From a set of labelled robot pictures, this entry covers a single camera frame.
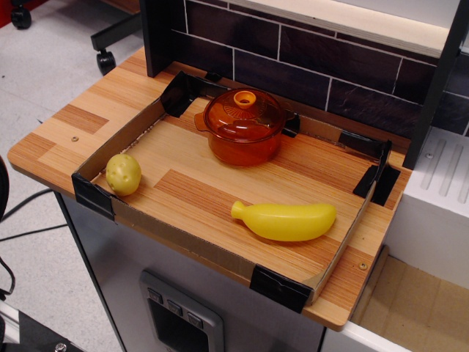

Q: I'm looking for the pale yellow toy potato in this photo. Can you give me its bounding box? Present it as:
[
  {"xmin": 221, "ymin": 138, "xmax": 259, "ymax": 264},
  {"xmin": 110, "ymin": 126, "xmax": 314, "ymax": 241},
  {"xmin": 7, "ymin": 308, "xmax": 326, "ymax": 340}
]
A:
[{"xmin": 106, "ymin": 153, "xmax": 141, "ymax": 197}]

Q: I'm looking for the orange transparent pot lid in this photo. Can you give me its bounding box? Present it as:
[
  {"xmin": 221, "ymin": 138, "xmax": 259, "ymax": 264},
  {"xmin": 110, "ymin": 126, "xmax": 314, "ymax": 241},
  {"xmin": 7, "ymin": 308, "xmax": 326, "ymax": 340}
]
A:
[{"xmin": 195, "ymin": 89, "xmax": 286, "ymax": 142}]

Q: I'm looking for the silver oven control panel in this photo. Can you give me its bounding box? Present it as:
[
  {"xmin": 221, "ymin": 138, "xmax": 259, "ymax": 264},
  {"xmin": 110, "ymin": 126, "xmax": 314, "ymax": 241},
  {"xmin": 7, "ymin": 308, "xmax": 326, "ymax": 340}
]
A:
[{"xmin": 140, "ymin": 271, "xmax": 225, "ymax": 352}]

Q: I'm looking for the black chair base with casters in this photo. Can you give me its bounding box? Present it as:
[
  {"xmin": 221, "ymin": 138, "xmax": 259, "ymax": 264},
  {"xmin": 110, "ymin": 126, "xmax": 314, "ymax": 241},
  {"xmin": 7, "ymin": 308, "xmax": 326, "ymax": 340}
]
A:
[{"xmin": 10, "ymin": 0, "xmax": 141, "ymax": 76}]

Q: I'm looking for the yellow toy banana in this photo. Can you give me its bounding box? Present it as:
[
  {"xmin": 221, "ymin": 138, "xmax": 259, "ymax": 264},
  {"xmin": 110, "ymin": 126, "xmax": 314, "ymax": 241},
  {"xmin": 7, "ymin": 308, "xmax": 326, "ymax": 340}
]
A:
[{"xmin": 231, "ymin": 201, "xmax": 336, "ymax": 242}]

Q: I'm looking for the cardboard fence with black tape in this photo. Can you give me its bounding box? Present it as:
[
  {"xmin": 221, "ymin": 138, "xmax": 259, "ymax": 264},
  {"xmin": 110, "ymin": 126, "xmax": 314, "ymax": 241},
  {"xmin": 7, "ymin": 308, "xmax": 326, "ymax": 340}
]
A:
[{"xmin": 72, "ymin": 72, "xmax": 399, "ymax": 316}]

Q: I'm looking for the black upright post right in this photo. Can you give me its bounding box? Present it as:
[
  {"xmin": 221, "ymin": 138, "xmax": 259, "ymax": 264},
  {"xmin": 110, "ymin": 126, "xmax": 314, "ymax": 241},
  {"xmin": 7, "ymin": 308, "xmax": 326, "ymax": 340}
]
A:
[{"xmin": 402, "ymin": 0, "xmax": 468, "ymax": 170}]

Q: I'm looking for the white toy sink unit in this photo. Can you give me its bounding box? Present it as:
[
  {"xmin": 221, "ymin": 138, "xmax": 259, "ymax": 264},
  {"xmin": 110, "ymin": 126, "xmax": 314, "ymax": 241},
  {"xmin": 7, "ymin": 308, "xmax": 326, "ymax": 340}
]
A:
[{"xmin": 322, "ymin": 128, "xmax": 468, "ymax": 351}]

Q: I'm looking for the orange transparent pot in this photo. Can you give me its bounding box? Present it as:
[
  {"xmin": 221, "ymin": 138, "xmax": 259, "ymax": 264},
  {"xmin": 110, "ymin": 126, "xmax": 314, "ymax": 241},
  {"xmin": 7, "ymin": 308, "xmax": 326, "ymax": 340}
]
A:
[{"xmin": 194, "ymin": 109, "xmax": 299, "ymax": 167}]

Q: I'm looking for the light wooden shelf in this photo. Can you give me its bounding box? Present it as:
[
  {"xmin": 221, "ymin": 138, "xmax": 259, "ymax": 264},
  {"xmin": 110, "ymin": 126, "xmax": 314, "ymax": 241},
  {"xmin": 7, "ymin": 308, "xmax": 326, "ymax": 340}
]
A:
[{"xmin": 232, "ymin": 0, "xmax": 449, "ymax": 58}]

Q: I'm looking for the black floor cable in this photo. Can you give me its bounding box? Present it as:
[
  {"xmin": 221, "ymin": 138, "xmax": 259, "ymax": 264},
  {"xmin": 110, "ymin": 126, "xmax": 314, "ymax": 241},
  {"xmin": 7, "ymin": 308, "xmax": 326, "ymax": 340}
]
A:
[{"xmin": 0, "ymin": 188, "xmax": 69, "ymax": 301}]

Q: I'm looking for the grey toy kitchen cabinet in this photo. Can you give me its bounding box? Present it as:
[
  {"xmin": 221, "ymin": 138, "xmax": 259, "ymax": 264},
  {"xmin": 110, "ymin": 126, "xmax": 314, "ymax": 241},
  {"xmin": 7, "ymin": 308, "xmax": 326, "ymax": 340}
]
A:
[{"xmin": 57, "ymin": 195, "xmax": 325, "ymax": 351}]

